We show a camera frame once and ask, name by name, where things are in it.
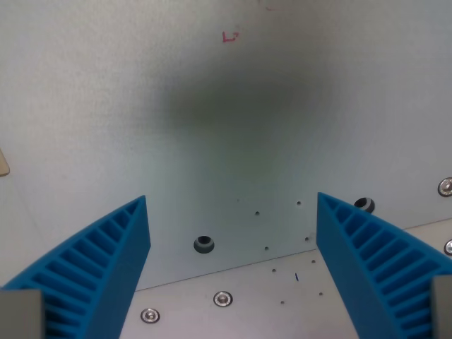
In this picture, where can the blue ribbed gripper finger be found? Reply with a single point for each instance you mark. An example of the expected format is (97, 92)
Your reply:
(102, 268)
(367, 268)

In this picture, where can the silver screw with washer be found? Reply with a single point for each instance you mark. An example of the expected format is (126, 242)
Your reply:
(449, 246)
(446, 186)
(150, 315)
(222, 299)

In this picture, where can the beige object corner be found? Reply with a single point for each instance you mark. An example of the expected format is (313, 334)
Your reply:
(3, 164)

